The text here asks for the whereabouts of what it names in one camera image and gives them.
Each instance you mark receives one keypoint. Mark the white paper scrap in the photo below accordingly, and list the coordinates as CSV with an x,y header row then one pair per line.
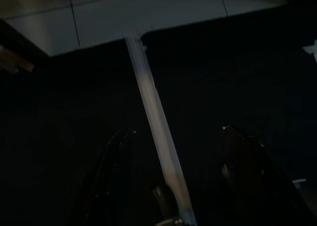
x,y
312,48

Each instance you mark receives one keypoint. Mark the light wooden table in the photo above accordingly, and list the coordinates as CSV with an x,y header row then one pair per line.
x,y
15,58

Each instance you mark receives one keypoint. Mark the black floor mat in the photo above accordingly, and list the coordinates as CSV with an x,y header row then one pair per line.
x,y
62,87
223,62

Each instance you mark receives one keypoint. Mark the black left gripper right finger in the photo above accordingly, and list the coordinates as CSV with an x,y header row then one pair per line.
x,y
247,176

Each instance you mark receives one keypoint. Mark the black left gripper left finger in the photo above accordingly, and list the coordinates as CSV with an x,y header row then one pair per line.
x,y
116,176

